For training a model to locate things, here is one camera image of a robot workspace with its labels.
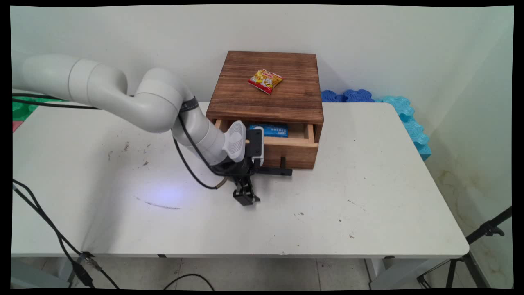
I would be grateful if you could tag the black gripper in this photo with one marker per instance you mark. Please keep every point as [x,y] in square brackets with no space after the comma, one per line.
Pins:
[239,168]

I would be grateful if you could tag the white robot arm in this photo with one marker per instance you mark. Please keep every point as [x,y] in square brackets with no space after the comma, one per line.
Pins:
[123,94]

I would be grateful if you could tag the blue packet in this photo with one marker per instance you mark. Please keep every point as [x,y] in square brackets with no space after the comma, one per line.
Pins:
[272,130]

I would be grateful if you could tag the brown wooden cabinet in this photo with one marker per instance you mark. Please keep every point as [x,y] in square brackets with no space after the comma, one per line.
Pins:
[266,102]

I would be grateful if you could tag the yellow red snack packet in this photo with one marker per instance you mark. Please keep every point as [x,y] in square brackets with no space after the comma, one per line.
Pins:
[265,81]

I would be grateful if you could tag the dark blue foam mat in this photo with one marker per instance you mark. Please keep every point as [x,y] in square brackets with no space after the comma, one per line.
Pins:
[348,96]

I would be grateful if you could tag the white table leg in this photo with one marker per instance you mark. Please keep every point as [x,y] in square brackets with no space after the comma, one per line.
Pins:
[393,272]

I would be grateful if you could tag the light blue foam mat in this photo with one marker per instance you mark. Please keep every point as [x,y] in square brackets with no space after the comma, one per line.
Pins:
[411,123]

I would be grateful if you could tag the black tripod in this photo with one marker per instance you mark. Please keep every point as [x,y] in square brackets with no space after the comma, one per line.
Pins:
[470,262]

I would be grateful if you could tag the green foam mat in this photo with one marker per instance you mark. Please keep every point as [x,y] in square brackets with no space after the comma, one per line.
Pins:
[22,110]

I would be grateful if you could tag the pink foam mat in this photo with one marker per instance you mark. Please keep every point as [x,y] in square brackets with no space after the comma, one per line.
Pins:
[16,125]

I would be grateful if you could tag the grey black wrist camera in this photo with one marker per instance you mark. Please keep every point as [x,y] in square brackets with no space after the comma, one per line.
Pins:
[256,143]

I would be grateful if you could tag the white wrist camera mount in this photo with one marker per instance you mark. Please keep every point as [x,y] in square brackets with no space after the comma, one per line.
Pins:
[235,141]

